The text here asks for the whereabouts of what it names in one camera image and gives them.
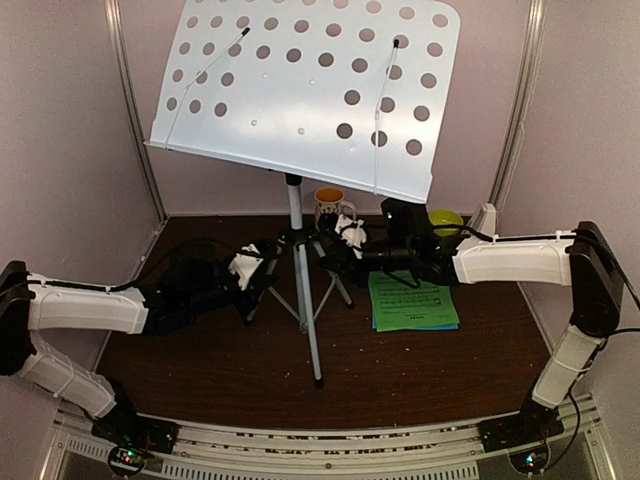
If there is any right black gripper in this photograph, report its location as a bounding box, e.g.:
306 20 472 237
317 235 416 286

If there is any green sheet music page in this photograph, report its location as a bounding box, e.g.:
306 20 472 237
368 271 459 319

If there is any blue paper sheet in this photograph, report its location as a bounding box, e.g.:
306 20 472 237
372 314 459 332

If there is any light blue music stand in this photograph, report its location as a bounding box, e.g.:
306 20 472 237
142 0 464 389

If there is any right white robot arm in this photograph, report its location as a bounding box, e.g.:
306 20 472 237
317 199 625 442

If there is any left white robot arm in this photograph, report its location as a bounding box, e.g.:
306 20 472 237
1 239 279 444

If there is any patterned mug with orange inside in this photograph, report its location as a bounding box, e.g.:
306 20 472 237
314 187 357 232

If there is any small green bowl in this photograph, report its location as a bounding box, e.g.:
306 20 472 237
428 209 464 237

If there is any white metronome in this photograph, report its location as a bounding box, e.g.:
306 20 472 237
467 203 498 237

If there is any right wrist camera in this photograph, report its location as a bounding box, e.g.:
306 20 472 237
335 214 368 260

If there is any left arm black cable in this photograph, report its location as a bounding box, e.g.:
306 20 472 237
14 239 281 296

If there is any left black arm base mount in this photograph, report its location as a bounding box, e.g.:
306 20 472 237
87 378 179 476

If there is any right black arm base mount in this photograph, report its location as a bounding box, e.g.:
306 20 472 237
477 398 564 453

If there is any front aluminium rail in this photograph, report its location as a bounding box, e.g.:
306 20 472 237
37 395 618 479

